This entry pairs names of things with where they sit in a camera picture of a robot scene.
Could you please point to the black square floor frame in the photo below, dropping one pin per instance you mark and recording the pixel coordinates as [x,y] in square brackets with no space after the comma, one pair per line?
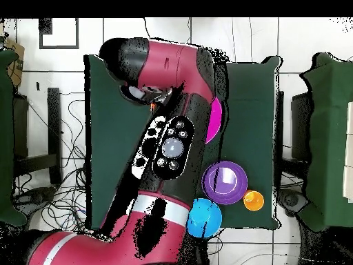
[40,38]

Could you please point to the cardboard box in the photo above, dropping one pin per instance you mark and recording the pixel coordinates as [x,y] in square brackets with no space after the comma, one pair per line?
[16,69]

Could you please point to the green-covered side table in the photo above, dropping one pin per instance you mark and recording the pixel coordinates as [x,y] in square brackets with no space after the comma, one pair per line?
[7,138]
[328,138]

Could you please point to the large pink bowl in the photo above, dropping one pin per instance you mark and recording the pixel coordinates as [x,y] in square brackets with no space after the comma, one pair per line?
[215,121]

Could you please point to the purple bowl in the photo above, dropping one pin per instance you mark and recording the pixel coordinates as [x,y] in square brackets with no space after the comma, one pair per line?
[237,193]

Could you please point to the yellow-orange cup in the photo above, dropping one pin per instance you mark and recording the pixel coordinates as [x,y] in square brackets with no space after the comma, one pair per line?
[253,201]

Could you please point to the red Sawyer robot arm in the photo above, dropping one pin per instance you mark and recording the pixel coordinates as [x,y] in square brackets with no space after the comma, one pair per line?
[165,63]

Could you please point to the large blue bowl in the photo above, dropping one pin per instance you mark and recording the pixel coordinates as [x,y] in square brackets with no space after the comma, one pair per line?
[206,220]

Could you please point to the dark green tablecloth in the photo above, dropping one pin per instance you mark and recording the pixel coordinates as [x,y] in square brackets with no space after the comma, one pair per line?
[248,110]

